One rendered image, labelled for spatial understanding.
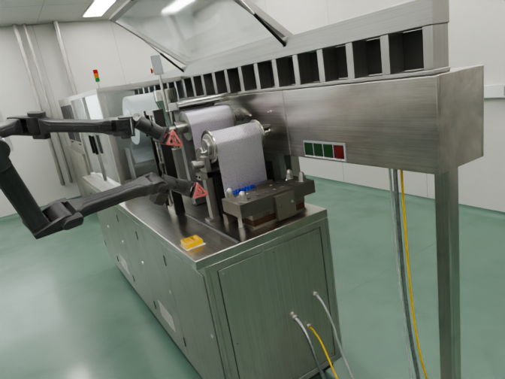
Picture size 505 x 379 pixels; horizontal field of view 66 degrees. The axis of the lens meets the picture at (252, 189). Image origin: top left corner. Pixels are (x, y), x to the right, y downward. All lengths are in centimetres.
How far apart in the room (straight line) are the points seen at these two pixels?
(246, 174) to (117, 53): 578
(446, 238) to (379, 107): 55
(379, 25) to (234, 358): 136
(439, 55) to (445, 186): 47
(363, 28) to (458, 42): 256
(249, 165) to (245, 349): 80
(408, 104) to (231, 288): 94
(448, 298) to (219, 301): 88
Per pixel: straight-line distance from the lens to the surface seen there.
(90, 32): 735
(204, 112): 199
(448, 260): 164
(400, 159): 139
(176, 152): 246
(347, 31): 149
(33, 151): 713
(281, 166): 194
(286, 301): 180
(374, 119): 143
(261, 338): 180
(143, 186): 153
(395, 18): 136
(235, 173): 178
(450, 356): 187
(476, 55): 388
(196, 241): 161
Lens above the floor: 152
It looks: 16 degrees down
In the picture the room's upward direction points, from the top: 9 degrees counter-clockwise
